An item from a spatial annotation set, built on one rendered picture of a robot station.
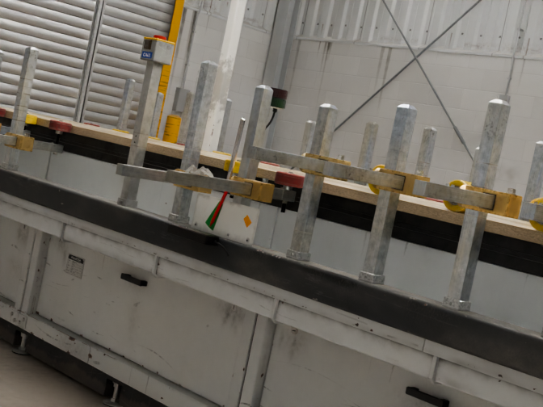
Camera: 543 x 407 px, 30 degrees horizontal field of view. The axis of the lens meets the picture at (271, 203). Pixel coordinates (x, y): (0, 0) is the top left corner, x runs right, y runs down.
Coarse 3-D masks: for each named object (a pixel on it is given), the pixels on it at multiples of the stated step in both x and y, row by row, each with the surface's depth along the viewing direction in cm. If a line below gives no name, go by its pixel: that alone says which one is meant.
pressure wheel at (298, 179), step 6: (276, 174) 279; (282, 174) 277; (288, 174) 276; (294, 174) 277; (276, 180) 278; (282, 180) 277; (288, 180) 277; (294, 180) 277; (300, 180) 278; (288, 186) 277; (294, 186) 277; (300, 186) 278; (282, 204) 281; (282, 210) 280
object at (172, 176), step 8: (168, 176) 252; (176, 176) 252; (184, 176) 253; (192, 176) 255; (200, 176) 257; (184, 184) 254; (192, 184) 255; (200, 184) 257; (208, 184) 259; (216, 184) 261; (224, 184) 263; (232, 184) 264; (240, 184) 266; (248, 184) 268; (240, 192) 267; (248, 192) 269; (280, 192) 277; (288, 192) 279; (296, 192) 281; (288, 200) 279
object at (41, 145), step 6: (0, 138) 355; (6, 138) 356; (12, 138) 358; (6, 144) 357; (12, 144) 358; (36, 144) 365; (42, 144) 366; (48, 144) 368; (54, 144) 370; (48, 150) 369; (54, 150) 370; (60, 150) 372
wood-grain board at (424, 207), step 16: (32, 112) 517; (80, 128) 370; (96, 128) 413; (128, 144) 347; (160, 144) 359; (176, 144) 442; (208, 160) 316; (224, 160) 311; (256, 176) 300; (272, 176) 295; (336, 192) 276; (352, 192) 272; (368, 192) 270; (400, 208) 260; (416, 208) 256; (432, 208) 253; (496, 224) 239; (512, 224) 241; (528, 224) 275; (528, 240) 232
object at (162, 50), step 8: (144, 40) 309; (152, 40) 306; (160, 40) 306; (152, 48) 306; (160, 48) 306; (168, 48) 308; (152, 56) 306; (160, 56) 307; (168, 56) 309; (168, 64) 309
